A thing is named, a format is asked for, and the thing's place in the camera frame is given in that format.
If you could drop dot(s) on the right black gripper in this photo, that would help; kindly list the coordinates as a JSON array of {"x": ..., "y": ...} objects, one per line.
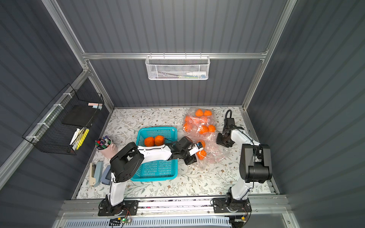
[{"x": 224, "y": 139}]

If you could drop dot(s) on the pink sticky notes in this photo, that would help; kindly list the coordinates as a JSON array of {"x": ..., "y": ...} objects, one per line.
[{"x": 96, "y": 105}]

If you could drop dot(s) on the white marker in basket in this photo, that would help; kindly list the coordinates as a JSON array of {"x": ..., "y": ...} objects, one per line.
[{"x": 75, "y": 135}]

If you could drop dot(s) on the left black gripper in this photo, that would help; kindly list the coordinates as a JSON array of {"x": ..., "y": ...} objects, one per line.
[{"x": 192, "y": 155}]

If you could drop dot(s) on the black notebook in basket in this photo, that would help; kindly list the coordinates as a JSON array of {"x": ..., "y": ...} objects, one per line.
[{"x": 80, "y": 116}]

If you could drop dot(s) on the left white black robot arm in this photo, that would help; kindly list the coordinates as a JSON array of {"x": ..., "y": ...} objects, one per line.
[{"x": 127, "y": 161}]

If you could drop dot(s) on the green led circuit board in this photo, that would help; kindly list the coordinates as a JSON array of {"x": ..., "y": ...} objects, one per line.
[{"x": 119, "y": 222}]

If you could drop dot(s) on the yellow marker in basket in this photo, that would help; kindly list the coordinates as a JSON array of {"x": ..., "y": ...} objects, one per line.
[{"x": 80, "y": 138}]

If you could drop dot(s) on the orange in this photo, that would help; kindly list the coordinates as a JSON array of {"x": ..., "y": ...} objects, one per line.
[
  {"x": 199, "y": 113},
  {"x": 159, "y": 140},
  {"x": 149, "y": 142}
]

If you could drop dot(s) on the teal plastic basket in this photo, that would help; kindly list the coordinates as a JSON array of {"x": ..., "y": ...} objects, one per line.
[{"x": 156, "y": 166}]

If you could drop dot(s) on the black wire wall basket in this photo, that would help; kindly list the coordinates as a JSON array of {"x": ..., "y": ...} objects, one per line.
[{"x": 66, "y": 125}]

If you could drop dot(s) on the pink pen cup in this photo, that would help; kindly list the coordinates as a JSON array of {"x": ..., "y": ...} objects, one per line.
[{"x": 106, "y": 147}]

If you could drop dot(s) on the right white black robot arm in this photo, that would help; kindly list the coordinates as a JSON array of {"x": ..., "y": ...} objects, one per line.
[{"x": 255, "y": 166}]

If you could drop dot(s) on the white wire mesh basket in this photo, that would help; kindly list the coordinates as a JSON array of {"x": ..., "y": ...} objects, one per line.
[{"x": 187, "y": 68}]

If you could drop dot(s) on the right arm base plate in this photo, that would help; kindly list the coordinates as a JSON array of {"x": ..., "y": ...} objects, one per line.
[{"x": 220, "y": 205}]

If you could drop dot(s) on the aluminium linear rail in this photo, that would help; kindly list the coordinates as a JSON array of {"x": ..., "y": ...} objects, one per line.
[{"x": 176, "y": 206}]

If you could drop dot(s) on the clear zip-top bag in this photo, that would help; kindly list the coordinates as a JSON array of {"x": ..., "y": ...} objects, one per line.
[
  {"x": 191, "y": 123},
  {"x": 215, "y": 153}
]

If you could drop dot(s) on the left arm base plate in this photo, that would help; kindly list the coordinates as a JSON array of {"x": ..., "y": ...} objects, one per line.
[{"x": 126, "y": 208}]

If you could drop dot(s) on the orange bag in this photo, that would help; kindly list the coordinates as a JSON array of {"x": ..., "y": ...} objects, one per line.
[
  {"x": 208, "y": 113},
  {"x": 203, "y": 129},
  {"x": 201, "y": 154},
  {"x": 211, "y": 128}
]

